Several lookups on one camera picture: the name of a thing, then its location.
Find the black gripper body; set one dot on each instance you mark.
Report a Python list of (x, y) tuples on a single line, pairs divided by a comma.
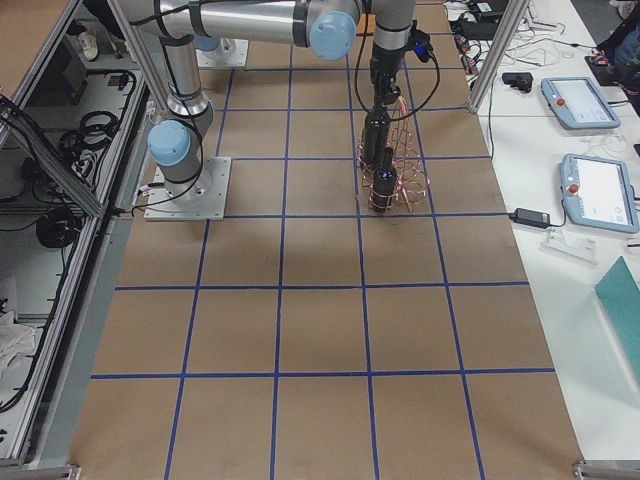
[(385, 60)]

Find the dark wine bottle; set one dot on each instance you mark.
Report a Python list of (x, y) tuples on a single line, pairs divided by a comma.
[(384, 182), (374, 136)]

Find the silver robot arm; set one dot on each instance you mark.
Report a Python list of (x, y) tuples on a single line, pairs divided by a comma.
[(328, 28)]

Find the blue teach pendant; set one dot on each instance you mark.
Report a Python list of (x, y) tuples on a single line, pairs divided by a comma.
[(578, 103), (597, 193)]

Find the black power adapter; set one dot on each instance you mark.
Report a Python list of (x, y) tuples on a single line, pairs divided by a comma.
[(530, 218)]

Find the teal folder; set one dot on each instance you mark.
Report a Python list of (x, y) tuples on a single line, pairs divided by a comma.
[(618, 294)]

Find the white crumpled cloth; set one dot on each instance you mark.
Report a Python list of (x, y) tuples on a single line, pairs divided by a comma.
[(17, 340)]

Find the copper wire wine basket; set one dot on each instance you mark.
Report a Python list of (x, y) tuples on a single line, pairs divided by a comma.
[(412, 181)]

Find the aluminium frame post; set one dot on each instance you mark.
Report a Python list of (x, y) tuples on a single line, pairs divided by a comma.
[(504, 34)]

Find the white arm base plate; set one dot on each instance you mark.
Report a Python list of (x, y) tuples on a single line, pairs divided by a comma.
[(221, 53), (205, 200)]

